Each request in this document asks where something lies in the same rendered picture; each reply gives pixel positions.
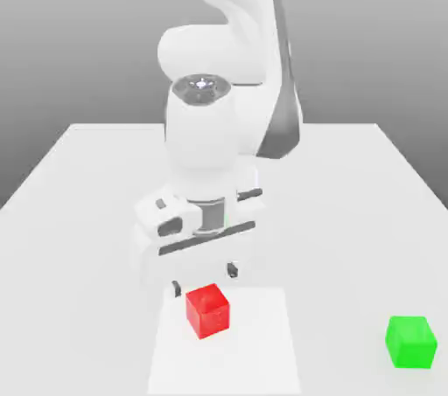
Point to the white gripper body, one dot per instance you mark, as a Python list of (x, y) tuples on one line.
[(201, 256)]

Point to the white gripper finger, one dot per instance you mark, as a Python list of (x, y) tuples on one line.
[(232, 269), (176, 288)]

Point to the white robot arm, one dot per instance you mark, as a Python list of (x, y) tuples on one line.
[(206, 130)]

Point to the small red cube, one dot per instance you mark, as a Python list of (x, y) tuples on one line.
[(208, 312)]

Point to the small green cube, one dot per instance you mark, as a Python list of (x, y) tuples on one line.
[(411, 343)]

